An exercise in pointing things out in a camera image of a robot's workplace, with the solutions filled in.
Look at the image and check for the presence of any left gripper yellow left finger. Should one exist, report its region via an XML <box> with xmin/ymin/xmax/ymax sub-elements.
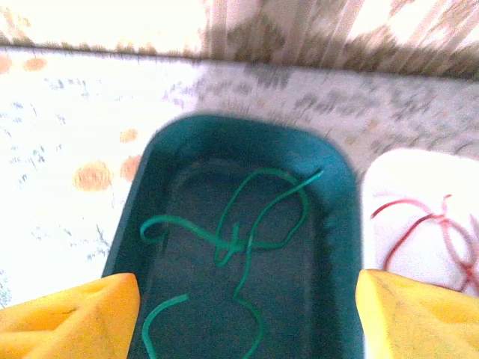
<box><xmin>0</xmin><ymin>272</ymin><xmax>141</xmax><ymax>359</ymax></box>

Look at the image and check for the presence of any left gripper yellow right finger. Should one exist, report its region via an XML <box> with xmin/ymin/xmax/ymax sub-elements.
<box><xmin>354</xmin><ymin>269</ymin><xmax>479</xmax><ymax>359</ymax></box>

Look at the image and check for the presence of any thin green cable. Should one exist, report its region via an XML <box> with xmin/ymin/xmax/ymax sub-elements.
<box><xmin>141</xmin><ymin>293</ymin><xmax>190</xmax><ymax>359</ymax></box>
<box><xmin>232</xmin><ymin>168</ymin><xmax>325</xmax><ymax>359</ymax></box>
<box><xmin>139</xmin><ymin>167</ymin><xmax>311</xmax><ymax>269</ymax></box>

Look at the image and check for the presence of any thin red cable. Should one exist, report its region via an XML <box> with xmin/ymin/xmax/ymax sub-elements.
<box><xmin>369</xmin><ymin>197</ymin><xmax>446</xmax><ymax>271</ymax></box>
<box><xmin>430</xmin><ymin>193</ymin><xmax>479</xmax><ymax>293</ymax></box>

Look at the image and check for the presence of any white plastic bin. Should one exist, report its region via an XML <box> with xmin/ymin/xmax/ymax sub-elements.
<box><xmin>359</xmin><ymin>147</ymin><xmax>479</xmax><ymax>359</ymax></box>

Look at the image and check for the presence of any teal plastic bin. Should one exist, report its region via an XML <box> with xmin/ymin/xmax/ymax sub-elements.
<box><xmin>100</xmin><ymin>113</ymin><xmax>367</xmax><ymax>359</ymax></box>

